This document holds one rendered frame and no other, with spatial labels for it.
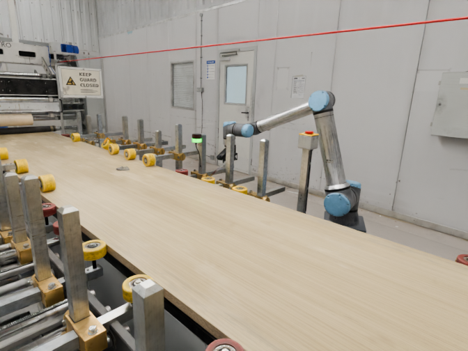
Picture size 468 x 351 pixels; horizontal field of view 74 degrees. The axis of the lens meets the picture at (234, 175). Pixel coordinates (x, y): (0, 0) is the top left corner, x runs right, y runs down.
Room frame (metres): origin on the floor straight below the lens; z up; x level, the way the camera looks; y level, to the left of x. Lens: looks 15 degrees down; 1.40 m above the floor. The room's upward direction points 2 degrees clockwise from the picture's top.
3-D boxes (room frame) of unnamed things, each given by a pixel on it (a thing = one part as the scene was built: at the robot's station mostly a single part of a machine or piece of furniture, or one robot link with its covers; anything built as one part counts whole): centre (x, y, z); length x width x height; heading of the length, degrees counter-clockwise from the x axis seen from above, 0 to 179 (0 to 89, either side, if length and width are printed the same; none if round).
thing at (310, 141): (1.46, -0.35, 1.18); 0.07 x 0.07 x 0.08; 47
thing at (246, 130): (2.16, -0.06, 1.14); 0.12 x 0.12 x 0.09; 57
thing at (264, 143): (1.64, -0.16, 0.92); 0.04 x 0.04 x 0.48; 47
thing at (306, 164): (1.46, -0.35, 0.93); 0.05 x 0.05 x 0.45; 47
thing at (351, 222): (1.91, -0.74, 0.65); 0.19 x 0.19 x 0.10
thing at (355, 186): (1.90, -0.74, 0.79); 0.17 x 0.15 x 0.18; 147
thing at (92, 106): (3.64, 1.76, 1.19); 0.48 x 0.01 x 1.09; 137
